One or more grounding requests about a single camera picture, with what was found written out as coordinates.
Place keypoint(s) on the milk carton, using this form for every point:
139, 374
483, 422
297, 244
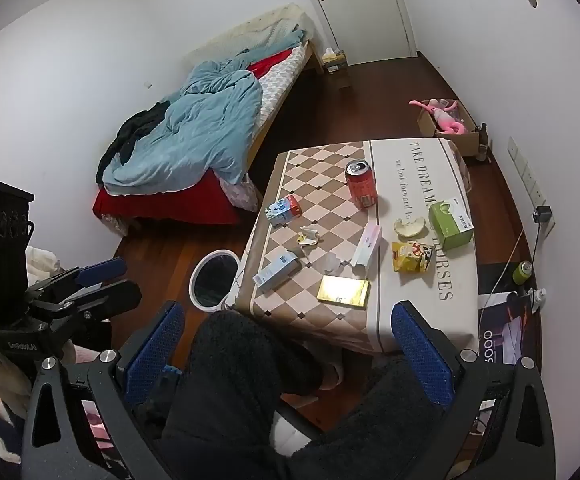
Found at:
285, 209

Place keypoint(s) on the tissue pack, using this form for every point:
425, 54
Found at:
329, 52

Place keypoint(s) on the white pump bottle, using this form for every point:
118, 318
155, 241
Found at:
537, 300

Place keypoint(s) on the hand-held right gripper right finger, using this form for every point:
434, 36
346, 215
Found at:
420, 350

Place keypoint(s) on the paper wrapper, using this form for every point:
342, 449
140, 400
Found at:
308, 236

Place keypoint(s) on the black printed bag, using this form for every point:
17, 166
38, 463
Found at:
507, 330

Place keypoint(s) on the light blue blanket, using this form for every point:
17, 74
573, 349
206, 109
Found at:
195, 130

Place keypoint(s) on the red drink can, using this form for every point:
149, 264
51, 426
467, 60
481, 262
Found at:
361, 185

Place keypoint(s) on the pink and white box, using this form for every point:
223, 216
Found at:
366, 246

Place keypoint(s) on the green tissue box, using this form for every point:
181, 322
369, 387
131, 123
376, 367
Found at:
450, 225

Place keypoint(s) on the white door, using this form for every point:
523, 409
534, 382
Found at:
355, 5

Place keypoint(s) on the pale fruit peel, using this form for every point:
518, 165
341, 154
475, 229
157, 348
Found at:
410, 227

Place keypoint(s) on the patterned white mattress sheet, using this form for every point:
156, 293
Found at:
277, 80

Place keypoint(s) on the white fluffy coat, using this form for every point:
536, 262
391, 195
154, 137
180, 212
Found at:
42, 262

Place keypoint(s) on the green bottle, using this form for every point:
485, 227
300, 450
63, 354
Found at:
522, 272

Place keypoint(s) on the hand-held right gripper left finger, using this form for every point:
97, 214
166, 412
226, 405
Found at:
152, 345

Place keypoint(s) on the cream fluffy blanket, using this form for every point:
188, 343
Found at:
260, 25

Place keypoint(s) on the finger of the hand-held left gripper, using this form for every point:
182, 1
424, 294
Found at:
115, 296
101, 269

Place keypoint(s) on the clear plastic piece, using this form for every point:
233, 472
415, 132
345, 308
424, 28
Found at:
331, 263

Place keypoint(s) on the wooden bed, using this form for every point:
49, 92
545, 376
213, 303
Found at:
265, 130

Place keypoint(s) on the black charger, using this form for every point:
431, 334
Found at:
542, 213

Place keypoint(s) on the white wall socket strip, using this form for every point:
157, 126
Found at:
522, 165

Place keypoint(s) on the white and blue box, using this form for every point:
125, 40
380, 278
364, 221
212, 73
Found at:
276, 271

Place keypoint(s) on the white round bin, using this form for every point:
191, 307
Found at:
200, 280

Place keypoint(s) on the black clothing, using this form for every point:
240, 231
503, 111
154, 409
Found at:
135, 127

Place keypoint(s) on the large cardboard box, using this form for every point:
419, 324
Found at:
462, 142

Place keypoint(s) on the dark glass bottle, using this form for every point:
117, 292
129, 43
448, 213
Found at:
482, 140

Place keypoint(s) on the gold box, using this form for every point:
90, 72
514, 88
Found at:
344, 291

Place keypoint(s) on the small cardboard box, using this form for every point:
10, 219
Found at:
337, 67

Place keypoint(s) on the yellow snack bag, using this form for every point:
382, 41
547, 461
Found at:
412, 257

